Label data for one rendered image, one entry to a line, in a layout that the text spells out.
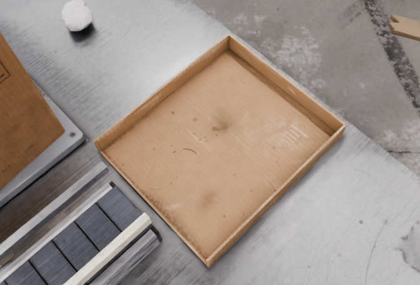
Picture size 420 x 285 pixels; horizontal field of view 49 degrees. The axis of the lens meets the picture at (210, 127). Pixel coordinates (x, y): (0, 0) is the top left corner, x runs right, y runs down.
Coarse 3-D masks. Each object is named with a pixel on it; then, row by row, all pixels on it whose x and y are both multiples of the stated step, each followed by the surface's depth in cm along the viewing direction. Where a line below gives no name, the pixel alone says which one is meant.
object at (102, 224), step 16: (112, 192) 67; (96, 208) 66; (112, 208) 66; (128, 208) 66; (80, 224) 65; (96, 224) 65; (112, 224) 65; (128, 224) 65; (64, 240) 64; (80, 240) 64; (96, 240) 64; (112, 240) 64; (32, 256) 63; (48, 256) 63; (64, 256) 64; (80, 256) 63; (16, 272) 62; (32, 272) 62; (48, 272) 62; (64, 272) 62; (96, 272) 62
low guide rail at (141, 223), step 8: (144, 216) 62; (136, 224) 61; (144, 224) 62; (128, 232) 61; (136, 232) 62; (120, 240) 60; (128, 240) 61; (104, 248) 60; (112, 248) 60; (120, 248) 61; (96, 256) 60; (104, 256) 60; (112, 256) 61; (88, 264) 59; (96, 264) 59; (104, 264) 61; (80, 272) 59; (88, 272) 59; (72, 280) 58; (80, 280) 58
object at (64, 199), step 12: (96, 168) 60; (84, 180) 60; (96, 180) 61; (72, 192) 59; (60, 204) 58; (36, 216) 57; (48, 216) 58; (24, 228) 57; (36, 228) 57; (12, 240) 56; (24, 240) 57; (0, 252) 56
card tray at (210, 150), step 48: (240, 48) 81; (192, 96) 80; (240, 96) 80; (288, 96) 79; (96, 144) 73; (144, 144) 76; (192, 144) 76; (240, 144) 75; (288, 144) 75; (144, 192) 72; (192, 192) 72; (240, 192) 71; (192, 240) 68
